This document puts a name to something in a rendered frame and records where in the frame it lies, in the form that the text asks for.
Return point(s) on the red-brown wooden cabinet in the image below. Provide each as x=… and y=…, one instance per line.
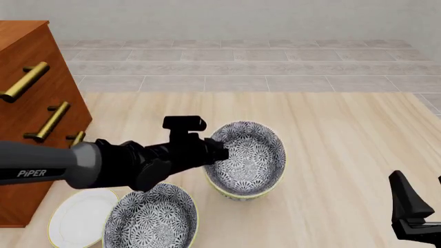
x=31, y=116

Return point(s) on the black-and-white patterned bowl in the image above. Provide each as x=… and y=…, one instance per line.
x=244, y=198
x=155, y=219
x=253, y=160

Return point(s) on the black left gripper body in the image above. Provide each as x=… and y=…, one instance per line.
x=206, y=152

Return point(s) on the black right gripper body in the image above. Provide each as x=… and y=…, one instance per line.
x=418, y=231

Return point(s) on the grey and black left robot arm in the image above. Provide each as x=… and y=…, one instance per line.
x=86, y=162

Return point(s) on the white plate with yellow rim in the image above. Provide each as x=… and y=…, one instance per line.
x=79, y=217

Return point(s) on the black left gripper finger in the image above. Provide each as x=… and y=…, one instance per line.
x=224, y=154

